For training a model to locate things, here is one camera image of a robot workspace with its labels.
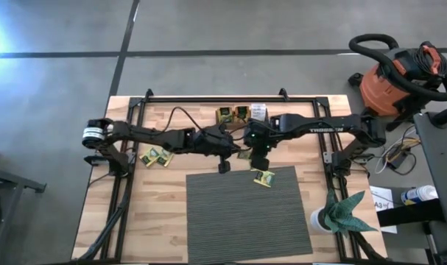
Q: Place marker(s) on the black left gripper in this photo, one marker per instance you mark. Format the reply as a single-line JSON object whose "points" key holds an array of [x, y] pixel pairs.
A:
{"points": [[214, 143]]}

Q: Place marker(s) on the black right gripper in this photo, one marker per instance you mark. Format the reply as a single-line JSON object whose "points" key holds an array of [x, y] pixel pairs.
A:
{"points": [[271, 136]]}

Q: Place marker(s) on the white Tazo tea packet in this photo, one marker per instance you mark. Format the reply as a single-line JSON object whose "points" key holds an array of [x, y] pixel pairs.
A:
{"points": [[258, 112]]}

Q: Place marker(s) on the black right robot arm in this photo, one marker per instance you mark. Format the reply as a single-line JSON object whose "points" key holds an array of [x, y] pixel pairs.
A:
{"points": [[326, 127]]}

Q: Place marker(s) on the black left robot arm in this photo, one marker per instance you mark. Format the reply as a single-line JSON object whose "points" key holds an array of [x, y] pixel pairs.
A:
{"points": [[146, 136]]}

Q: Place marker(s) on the wooden compartment box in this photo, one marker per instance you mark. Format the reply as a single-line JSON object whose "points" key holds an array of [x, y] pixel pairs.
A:
{"points": [[241, 125]]}

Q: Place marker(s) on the grey woven placemat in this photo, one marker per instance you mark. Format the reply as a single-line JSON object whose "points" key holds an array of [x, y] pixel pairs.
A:
{"points": [[249, 221]]}

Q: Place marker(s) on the white plant pot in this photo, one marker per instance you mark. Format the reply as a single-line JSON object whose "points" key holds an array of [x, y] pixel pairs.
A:
{"points": [[316, 222]]}

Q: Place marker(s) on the green artificial plant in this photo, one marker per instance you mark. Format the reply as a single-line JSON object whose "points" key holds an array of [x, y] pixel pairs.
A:
{"points": [[342, 217]]}

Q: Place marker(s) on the white paper sheet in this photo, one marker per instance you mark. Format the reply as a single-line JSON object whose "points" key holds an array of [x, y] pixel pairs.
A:
{"points": [[383, 200]]}

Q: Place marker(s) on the black power adapter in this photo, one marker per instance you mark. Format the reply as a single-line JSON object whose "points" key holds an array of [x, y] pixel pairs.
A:
{"points": [[398, 159]]}

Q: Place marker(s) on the orange shop vacuum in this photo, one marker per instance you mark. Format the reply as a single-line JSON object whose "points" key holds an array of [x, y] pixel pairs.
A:
{"points": [[385, 88], [372, 36]]}

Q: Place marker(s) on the black shelf beam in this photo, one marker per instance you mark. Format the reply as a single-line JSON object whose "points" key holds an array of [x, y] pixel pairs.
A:
{"points": [[407, 215]]}

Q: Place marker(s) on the white and blue spray can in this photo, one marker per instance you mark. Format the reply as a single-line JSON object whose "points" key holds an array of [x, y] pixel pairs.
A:
{"points": [[418, 195]]}

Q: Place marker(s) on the dark grey desk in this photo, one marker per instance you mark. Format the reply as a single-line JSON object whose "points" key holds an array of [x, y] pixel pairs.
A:
{"points": [[438, 154]]}

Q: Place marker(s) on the black metal stand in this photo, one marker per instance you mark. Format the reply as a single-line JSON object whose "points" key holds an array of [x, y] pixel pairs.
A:
{"points": [[9, 182]]}

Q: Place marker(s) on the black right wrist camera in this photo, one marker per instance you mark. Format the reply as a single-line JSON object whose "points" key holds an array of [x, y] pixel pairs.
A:
{"points": [[253, 132]]}

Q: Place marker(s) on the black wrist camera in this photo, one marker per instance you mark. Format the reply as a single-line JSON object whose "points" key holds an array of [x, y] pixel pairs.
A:
{"points": [[253, 132], [215, 130]]}

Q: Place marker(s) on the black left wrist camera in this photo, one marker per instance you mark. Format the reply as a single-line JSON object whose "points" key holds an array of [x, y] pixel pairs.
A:
{"points": [[215, 130]]}

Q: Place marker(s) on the grey metal base bracket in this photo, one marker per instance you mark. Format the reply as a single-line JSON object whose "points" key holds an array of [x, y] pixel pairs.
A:
{"points": [[328, 157]]}

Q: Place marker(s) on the black frame rails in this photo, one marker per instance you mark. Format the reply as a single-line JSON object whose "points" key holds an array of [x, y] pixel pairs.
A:
{"points": [[322, 114], [124, 206]]}

